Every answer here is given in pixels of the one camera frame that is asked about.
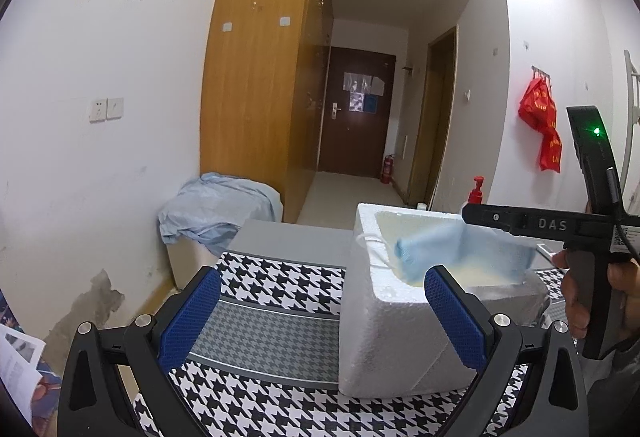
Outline yellow cloth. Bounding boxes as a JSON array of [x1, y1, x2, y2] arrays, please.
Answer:
[[375, 211, 528, 290]]

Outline houndstooth table runner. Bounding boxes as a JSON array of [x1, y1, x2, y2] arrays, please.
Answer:
[[125, 249, 567, 437]]

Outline light blue bedsheet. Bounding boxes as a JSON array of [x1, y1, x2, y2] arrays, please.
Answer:
[[158, 172, 284, 259]]

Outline blue cloth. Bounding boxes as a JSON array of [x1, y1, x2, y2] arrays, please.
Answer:
[[395, 223, 537, 284]]

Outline white door notices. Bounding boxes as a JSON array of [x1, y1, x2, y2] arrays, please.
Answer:
[[343, 72, 386, 96]]

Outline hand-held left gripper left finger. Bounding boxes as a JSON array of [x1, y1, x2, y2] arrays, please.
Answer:
[[56, 266, 222, 437]]

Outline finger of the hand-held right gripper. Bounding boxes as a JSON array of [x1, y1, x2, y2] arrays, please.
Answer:
[[462, 203, 525, 232]]

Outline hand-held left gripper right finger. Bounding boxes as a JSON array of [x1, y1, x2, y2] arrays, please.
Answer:
[[423, 265, 592, 437]]

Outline open magazine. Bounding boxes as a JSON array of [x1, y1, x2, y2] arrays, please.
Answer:
[[0, 321, 47, 424]]

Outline white storage box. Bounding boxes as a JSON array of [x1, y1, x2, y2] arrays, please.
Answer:
[[167, 239, 222, 291]]

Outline person's right forearm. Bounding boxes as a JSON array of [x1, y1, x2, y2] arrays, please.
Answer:
[[584, 337, 640, 437]]

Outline white foam box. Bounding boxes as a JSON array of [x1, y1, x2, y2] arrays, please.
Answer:
[[339, 202, 552, 399]]

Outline dark brown door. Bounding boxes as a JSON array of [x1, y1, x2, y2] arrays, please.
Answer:
[[318, 45, 399, 179]]

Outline light wooden side door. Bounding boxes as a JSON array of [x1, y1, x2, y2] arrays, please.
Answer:
[[405, 25, 459, 211]]

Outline wooden wardrobe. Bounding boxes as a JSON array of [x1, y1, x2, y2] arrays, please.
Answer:
[[199, 0, 335, 224]]

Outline person's right hand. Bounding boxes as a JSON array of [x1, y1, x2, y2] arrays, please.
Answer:
[[552, 249, 640, 342]]

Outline white pump bottle red cap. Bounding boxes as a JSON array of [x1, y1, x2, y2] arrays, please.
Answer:
[[462, 176, 486, 209]]

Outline red plastic bag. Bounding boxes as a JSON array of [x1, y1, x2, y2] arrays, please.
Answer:
[[518, 76, 563, 173]]

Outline black usb cable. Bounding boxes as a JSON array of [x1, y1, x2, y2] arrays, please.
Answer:
[[606, 168, 640, 264]]

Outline white metal rack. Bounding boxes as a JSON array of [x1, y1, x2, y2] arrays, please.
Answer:
[[622, 49, 640, 199]]

